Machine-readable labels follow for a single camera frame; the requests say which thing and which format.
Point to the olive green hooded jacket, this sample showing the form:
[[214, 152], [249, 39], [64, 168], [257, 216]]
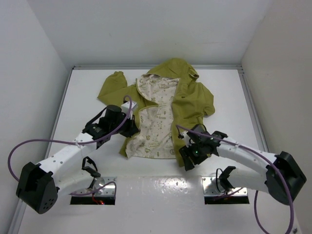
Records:
[[166, 96]]

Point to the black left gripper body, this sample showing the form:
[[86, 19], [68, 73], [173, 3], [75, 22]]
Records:
[[126, 128]]

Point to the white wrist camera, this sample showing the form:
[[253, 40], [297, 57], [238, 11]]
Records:
[[187, 140], [128, 105]]

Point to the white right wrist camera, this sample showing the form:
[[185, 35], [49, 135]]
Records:
[[187, 140]]

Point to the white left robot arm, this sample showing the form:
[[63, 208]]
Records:
[[71, 169]]

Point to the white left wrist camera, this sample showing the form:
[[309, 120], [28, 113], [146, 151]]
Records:
[[128, 105]]

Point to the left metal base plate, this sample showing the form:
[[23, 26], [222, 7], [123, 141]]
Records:
[[104, 186]]

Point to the metal base plate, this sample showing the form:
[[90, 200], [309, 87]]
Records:
[[104, 186], [210, 189]]

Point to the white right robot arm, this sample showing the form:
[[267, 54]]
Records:
[[275, 174]]

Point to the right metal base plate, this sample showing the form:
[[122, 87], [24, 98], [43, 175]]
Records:
[[210, 189]]

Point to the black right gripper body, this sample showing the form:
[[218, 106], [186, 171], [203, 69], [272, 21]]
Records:
[[195, 152]]

